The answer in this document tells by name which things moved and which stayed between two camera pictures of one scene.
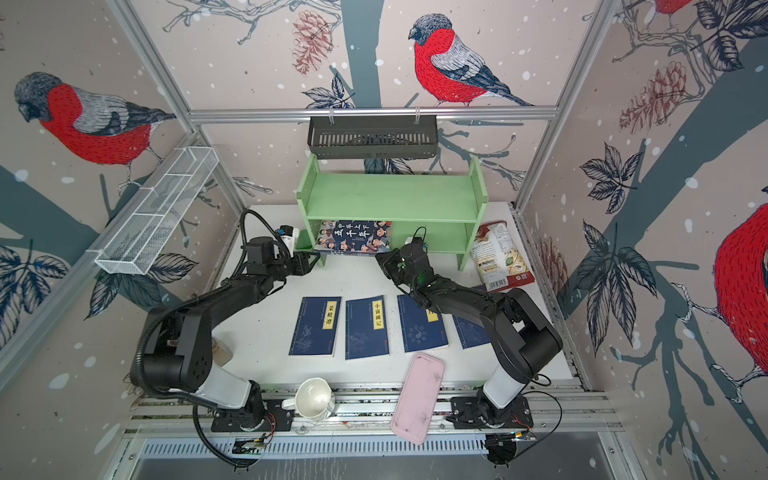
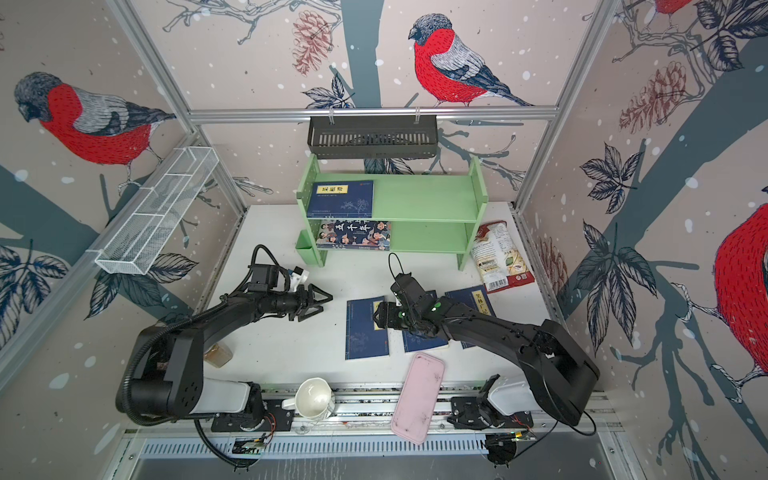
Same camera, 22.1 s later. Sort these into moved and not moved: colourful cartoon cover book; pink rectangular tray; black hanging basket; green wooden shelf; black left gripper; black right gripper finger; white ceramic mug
Moved: black left gripper; black right gripper finger
Not moved: green wooden shelf; pink rectangular tray; colourful cartoon cover book; white ceramic mug; black hanging basket
